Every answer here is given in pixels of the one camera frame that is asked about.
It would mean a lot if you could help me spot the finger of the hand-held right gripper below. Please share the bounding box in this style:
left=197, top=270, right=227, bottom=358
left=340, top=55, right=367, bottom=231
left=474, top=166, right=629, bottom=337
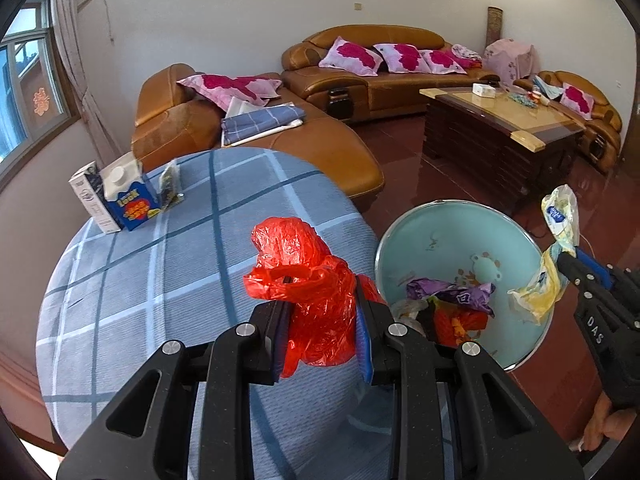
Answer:
left=556, top=252, right=601, bottom=301
left=575, top=246, right=616, bottom=288

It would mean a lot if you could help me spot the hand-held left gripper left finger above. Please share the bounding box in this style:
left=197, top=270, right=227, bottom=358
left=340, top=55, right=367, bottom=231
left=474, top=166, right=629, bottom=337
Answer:
left=57, top=302, right=296, bottom=480

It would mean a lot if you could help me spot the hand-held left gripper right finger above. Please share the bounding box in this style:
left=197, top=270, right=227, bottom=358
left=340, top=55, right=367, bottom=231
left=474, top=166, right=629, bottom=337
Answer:
left=355, top=275, right=586, bottom=480

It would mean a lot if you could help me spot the white and yellow plastic bag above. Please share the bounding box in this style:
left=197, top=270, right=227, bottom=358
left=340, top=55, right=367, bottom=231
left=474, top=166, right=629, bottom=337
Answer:
left=507, top=184, right=581, bottom=326

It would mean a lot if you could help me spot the red plastic bag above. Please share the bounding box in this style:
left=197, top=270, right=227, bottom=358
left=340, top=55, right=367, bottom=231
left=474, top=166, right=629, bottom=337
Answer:
left=243, top=216, right=388, bottom=378

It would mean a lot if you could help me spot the orange snack packet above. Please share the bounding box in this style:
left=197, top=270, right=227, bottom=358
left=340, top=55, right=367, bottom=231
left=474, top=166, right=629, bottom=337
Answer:
left=432, top=307, right=488, bottom=348

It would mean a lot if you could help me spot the purple and white wrapper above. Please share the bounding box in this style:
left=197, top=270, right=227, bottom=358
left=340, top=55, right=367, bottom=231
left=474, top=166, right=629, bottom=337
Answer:
left=406, top=277, right=496, bottom=318

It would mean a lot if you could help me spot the person's right hand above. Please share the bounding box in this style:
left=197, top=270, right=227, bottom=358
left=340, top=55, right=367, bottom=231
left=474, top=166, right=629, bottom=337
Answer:
left=582, top=395, right=638, bottom=453

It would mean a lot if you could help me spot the brown leather armchair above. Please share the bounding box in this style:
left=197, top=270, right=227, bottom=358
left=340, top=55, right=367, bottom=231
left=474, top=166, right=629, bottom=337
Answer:
left=515, top=71, right=623, bottom=171

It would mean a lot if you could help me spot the dark wooden coffee table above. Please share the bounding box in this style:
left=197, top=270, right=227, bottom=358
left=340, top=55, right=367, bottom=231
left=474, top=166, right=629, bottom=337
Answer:
left=419, top=84, right=586, bottom=211

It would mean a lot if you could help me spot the pink floral pillow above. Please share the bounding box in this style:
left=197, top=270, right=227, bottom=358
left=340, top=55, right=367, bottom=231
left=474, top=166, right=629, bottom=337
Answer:
left=177, top=74, right=283, bottom=113
left=318, top=36, right=383, bottom=77
left=560, top=82, right=596, bottom=121
left=419, top=49, right=463, bottom=75
left=374, top=43, right=433, bottom=75

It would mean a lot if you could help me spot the brown leather chaise sofa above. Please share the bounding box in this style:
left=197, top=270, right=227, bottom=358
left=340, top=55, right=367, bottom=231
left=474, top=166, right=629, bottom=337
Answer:
left=131, top=63, right=385, bottom=211

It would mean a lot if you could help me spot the light blue cloth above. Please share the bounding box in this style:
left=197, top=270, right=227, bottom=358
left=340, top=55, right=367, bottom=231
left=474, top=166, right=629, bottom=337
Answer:
left=532, top=75, right=563, bottom=101

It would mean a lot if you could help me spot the small clear snack packet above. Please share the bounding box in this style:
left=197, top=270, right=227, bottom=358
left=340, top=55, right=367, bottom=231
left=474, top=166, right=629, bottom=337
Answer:
left=157, top=160, right=185, bottom=211

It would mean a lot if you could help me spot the blue drink carton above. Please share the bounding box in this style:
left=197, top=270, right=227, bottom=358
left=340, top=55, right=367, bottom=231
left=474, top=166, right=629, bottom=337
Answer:
left=99, top=156, right=161, bottom=232

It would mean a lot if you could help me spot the folded blue plaid sheet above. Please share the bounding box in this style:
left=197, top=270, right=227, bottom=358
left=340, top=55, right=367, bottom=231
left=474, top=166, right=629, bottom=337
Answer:
left=221, top=105, right=306, bottom=147

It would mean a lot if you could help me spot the pink cloth cover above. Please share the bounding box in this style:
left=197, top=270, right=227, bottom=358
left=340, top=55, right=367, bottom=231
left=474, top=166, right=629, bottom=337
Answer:
left=484, top=39, right=538, bottom=86

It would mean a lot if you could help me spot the white folded cloth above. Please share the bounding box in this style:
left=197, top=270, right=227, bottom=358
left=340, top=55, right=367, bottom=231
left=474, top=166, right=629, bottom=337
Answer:
left=227, top=97, right=261, bottom=121

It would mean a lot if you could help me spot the white milk carton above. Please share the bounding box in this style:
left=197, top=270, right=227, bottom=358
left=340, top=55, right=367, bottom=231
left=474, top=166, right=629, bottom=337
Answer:
left=69, top=161, right=123, bottom=235

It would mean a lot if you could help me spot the crumpled floral cloth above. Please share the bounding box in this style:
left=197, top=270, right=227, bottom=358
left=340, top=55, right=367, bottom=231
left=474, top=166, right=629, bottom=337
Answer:
left=452, top=44, right=483, bottom=68

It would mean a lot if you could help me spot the long brown leather sofa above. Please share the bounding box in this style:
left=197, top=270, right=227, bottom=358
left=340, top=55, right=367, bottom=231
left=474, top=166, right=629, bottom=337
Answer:
left=281, top=25, right=501, bottom=126

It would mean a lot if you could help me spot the rolled woven mat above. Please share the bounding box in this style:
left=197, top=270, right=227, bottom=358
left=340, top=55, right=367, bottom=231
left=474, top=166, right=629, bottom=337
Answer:
left=487, top=6, right=503, bottom=51

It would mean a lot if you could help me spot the pale pink curtain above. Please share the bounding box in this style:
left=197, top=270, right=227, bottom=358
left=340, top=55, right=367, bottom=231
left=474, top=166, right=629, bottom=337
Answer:
left=50, top=0, right=118, bottom=166

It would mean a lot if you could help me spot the window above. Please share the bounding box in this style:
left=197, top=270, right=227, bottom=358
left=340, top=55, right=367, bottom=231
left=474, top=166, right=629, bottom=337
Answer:
left=0, top=0, right=83, bottom=171

